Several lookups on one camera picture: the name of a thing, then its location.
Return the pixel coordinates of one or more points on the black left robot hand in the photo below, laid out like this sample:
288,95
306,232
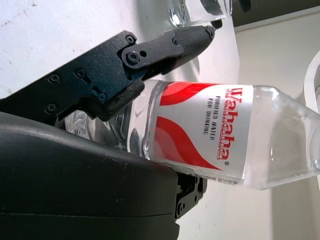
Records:
240,5

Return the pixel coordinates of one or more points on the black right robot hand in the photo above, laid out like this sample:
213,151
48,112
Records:
75,187

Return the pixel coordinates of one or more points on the clear plastic water bottle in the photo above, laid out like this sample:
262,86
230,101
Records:
225,130

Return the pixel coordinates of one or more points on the clear glass cup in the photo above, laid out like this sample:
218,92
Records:
200,13

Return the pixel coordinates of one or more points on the white curved object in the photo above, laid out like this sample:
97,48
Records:
311,82

